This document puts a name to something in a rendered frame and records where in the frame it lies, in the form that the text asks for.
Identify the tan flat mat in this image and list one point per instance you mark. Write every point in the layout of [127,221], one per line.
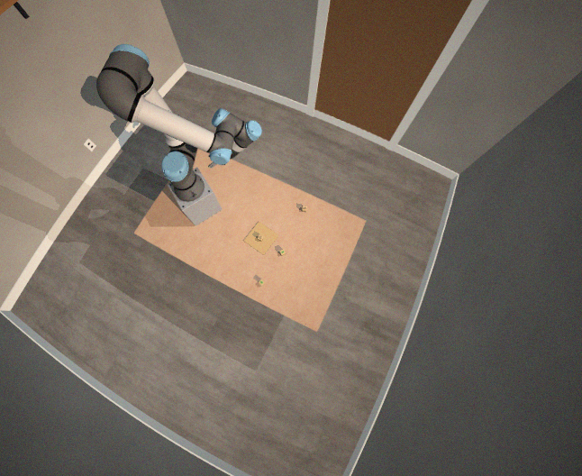
[269,238]

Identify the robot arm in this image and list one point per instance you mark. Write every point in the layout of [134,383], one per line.
[124,73]

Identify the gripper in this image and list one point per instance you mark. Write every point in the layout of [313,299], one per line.
[235,150]

